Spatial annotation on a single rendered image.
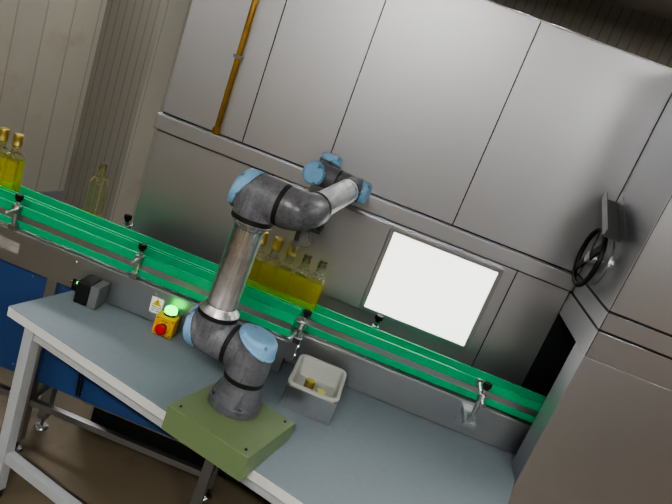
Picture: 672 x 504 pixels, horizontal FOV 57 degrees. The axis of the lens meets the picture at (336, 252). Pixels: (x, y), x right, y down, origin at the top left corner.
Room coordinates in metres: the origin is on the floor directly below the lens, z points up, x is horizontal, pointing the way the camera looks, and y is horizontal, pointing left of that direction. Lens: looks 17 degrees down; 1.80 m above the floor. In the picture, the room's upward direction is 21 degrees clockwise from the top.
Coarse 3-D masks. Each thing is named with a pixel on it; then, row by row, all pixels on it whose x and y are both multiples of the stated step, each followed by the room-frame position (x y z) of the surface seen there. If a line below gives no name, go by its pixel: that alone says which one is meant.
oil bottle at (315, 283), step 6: (312, 276) 2.02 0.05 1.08; (318, 276) 2.02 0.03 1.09; (324, 276) 2.04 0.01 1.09; (312, 282) 2.02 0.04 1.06; (318, 282) 2.02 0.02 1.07; (324, 282) 2.05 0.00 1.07; (306, 288) 2.02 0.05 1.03; (312, 288) 2.02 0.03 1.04; (318, 288) 2.02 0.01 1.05; (306, 294) 2.02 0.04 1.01; (312, 294) 2.02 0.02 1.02; (318, 294) 2.02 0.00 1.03; (306, 300) 2.02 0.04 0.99; (312, 300) 2.02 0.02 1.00; (306, 306) 2.02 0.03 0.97; (312, 306) 2.02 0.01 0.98
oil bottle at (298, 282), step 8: (296, 272) 2.02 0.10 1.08; (304, 272) 2.02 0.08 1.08; (296, 280) 2.02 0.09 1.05; (304, 280) 2.02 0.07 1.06; (288, 288) 2.02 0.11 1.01; (296, 288) 2.02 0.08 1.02; (304, 288) 2.03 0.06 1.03; (288, 296) 2.02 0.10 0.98; (296, 296) 2.02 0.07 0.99; (296, 304) 2.02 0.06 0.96
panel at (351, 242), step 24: (336, 216) 2.16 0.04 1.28; (360, 216) 2.16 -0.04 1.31; (288, 240) 2.17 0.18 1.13; (336, 240) 2.16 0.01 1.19; (360, 240) 2.16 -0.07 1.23; (384, 240) 2.16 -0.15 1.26; (312, 264) 2.17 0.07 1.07; (336, 264) 2.16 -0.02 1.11; (360, 264) 2.16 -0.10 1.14; (480, 264) 2.14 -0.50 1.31; (336, 288) 2.16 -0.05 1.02; (360, 288) 2.16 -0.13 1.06; (480, 312) 2.13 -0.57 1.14; (432, 336) 2.14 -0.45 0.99
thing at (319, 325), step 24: (72, 216) 2.05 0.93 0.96; (192, 264) 2.02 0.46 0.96; (312, 312) 2.00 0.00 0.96; (336, 336) 2.00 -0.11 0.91; (360, 336) 1.99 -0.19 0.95; (384, 360) 1.99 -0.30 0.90; (408, 360) 1.99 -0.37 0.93; (432, 360) 1.98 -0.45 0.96; (456, 384) 1.98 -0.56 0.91; (504, 408) 1.96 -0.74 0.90; (528, 408) 1.96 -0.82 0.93
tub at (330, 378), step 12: (300, 360) 1.87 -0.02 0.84; (312, 360) 1.91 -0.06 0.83; (300, 372) 1.91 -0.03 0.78; (312, 372) 1.91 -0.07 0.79; (324, 372) 1.91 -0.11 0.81; (336, 372) 1.91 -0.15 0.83; (300, 384) 1.84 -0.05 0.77; (324, 384) 1.90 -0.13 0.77; (336, 384) 1.90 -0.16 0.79; (324, 396) 1.70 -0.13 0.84; (336, 396) 1.73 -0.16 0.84
